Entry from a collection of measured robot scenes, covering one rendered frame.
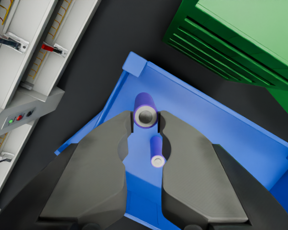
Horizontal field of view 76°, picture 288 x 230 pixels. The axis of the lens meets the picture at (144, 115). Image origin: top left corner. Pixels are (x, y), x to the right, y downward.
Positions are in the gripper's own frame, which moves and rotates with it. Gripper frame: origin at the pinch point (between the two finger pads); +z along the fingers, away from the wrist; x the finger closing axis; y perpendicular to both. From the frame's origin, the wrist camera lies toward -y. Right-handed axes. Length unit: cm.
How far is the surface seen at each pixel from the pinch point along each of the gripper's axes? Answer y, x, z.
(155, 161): 9.7, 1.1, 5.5
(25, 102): 16, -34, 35
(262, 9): -6.1, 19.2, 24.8
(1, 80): 6.9, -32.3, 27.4
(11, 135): 32, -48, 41
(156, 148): 9.5, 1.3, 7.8
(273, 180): 18.1, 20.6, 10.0
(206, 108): 6.4, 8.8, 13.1
